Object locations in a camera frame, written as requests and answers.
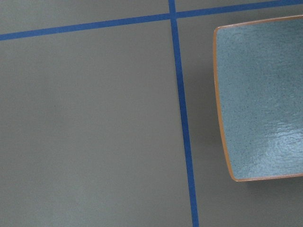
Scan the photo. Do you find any brown paper table mat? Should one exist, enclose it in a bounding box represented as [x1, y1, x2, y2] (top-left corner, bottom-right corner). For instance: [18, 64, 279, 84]
[0, 0, 303, 227]

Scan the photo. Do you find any blue square ceramic plate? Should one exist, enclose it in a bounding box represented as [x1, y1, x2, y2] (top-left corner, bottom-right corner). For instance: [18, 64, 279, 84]
[213, 15, 303, 182]

